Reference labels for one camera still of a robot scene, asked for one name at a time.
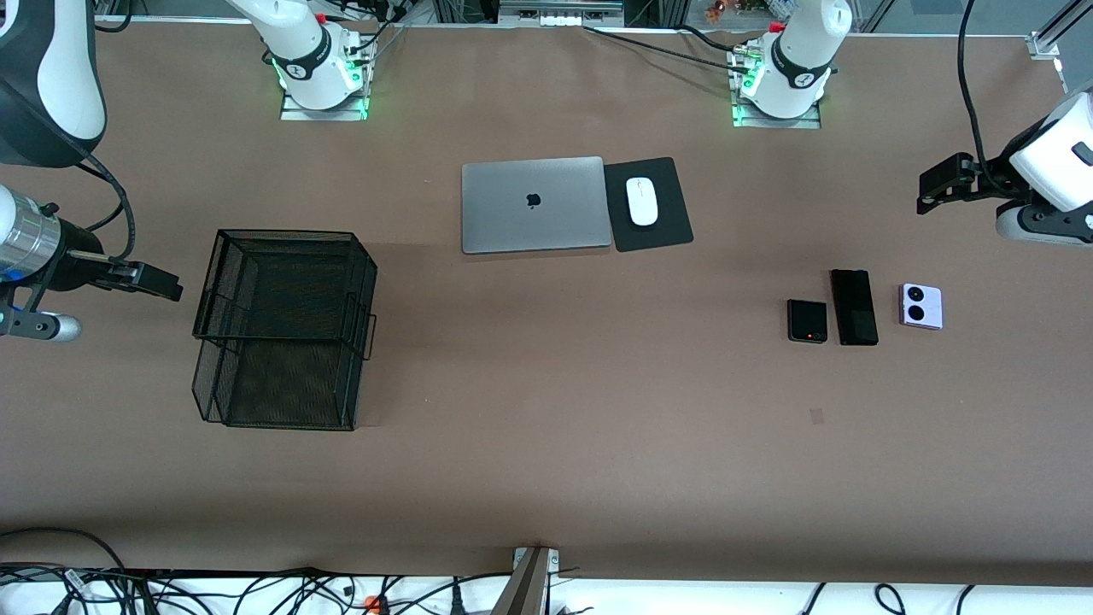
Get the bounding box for lavender flip phone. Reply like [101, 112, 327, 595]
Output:
[898, 284, 944, 331]

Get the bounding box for tall black smartphone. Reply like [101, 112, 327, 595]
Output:
[831, 269, 880, 347]

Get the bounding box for small black flip phone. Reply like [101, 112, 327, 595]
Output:
[786, 299, 828, 344]

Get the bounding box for black mouse pad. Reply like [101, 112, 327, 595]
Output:
[603, 156, 694, 253]

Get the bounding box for white computer mouse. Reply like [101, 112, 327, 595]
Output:
[626, 176, 660, 227]

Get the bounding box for silver closed laptop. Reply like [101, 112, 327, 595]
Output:
[461, 155, 614, 255]

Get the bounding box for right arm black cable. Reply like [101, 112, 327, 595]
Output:
[73, 158, 137, 259]

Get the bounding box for black wire mesh basket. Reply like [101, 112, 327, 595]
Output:
[191, 228, 379, 431]

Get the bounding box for aluminium frame profile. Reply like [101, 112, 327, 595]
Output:
[1027, 0, 1093, 61]

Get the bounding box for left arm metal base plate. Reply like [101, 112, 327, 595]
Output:
[728, 47, 823, 131]

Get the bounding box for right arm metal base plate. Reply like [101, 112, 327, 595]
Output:
[280, 41, 377, 122]

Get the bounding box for short black table cable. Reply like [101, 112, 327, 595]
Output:
[679, 26, 744, 54]

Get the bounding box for long black table cable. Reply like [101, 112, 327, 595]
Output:
[583, 26, 752, 69]

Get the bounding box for grey metal camera bracket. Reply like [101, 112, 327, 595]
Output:
[493, 547, 560, 615]

